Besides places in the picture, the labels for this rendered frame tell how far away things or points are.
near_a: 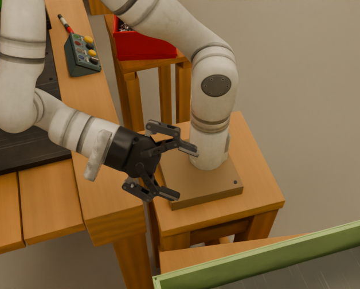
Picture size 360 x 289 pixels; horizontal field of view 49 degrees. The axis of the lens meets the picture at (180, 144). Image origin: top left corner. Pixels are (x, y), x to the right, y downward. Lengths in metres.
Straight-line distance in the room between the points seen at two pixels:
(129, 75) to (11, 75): 0.78
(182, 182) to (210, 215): 0.10
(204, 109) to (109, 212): 0.32
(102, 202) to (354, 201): 1.48
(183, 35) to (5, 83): 0.33
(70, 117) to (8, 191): 0.42
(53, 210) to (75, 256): 0.93
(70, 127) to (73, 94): 0.51
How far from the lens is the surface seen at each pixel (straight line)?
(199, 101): 0.82
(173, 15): 0.73
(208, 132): 0.89
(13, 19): 0.69
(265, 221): 1.11
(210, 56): 0.79
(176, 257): 0.99
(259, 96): 2.48
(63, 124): 0.69
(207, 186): 0.98
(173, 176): 0.99
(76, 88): 1.21
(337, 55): 2.92
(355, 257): 1.01
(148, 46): 1.40
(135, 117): 1.59
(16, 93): 0.69
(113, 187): 0.97
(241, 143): 1.11
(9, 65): 0.70
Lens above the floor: 1.71
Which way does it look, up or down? 52 degrees down
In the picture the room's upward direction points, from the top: straight up
